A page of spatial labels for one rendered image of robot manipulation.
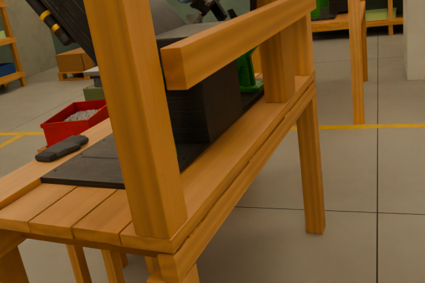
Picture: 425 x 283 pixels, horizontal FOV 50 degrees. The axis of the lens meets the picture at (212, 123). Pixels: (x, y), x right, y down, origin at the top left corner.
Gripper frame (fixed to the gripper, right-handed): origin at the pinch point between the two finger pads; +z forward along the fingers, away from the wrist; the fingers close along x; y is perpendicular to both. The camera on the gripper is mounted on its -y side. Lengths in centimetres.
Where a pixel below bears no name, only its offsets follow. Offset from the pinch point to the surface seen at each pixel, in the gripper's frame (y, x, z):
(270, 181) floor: -94, -110, -58
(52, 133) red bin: 21, -54, 51
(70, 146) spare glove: 6, -24, 71
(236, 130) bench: -36, 2, 45
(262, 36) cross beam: -23, 35, 41
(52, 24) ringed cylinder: 33, 0, 53
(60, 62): 198, -481, -370
